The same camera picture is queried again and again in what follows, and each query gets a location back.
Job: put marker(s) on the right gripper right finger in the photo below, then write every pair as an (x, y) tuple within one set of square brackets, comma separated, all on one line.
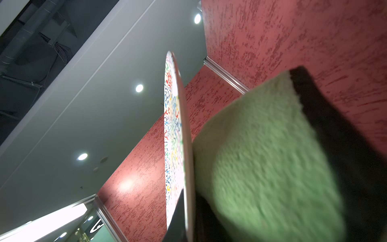
[(207, 226)]

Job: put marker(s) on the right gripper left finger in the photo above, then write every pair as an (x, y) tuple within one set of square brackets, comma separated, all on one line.
[(176, 231)]

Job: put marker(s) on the round colourful squiggle plate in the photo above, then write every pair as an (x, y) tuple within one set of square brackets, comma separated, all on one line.
[(178, 157)]

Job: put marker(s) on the green microfiber cloth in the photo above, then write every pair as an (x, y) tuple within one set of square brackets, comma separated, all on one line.
[(282, 164)]

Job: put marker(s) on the left aluminium corner post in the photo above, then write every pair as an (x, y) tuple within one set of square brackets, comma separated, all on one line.
[(108, 220)]

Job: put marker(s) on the aluminium corner post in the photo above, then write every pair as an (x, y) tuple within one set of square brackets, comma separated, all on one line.
[(225, 75), (108, 220)]

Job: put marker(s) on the right aluminium corner post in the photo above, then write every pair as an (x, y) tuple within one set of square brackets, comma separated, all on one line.
[(225, 75)]

